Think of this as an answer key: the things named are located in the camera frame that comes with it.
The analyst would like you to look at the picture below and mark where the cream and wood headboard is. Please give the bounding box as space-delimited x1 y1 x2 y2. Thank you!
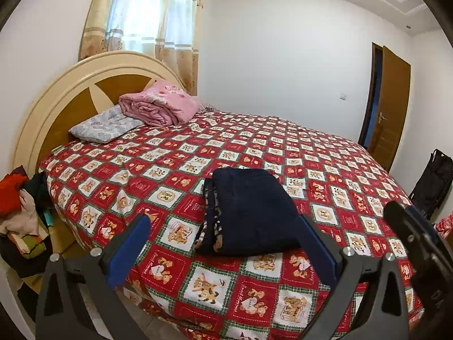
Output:
10 51 184 176

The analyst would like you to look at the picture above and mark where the folded pink blanket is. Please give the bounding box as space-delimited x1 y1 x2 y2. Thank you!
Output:
118 80 200 127

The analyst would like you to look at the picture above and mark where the pile of mixed clothes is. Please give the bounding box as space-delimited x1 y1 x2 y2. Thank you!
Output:
1 167 53 279

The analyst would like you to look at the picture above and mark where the navy patterned knit sweater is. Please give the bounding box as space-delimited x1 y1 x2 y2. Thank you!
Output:
193 167 302 257

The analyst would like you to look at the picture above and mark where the black folded stroller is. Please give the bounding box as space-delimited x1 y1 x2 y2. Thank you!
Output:
409 149 453 220

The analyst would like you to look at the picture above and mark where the beige patterned curtain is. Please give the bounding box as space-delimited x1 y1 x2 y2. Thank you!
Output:
79 0 204 96

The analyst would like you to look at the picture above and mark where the red checkered bear bedspread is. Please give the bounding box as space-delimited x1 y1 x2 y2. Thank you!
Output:
39 112 423 339

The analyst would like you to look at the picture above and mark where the red plaid bag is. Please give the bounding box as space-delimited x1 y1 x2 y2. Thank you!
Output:
435 212 453 249

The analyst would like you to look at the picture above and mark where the brown wooden door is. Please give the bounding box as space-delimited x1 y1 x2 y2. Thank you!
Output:
358 43 411 171

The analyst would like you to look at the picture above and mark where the grey floral pillow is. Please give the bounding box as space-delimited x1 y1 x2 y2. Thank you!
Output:
68 105 144 144

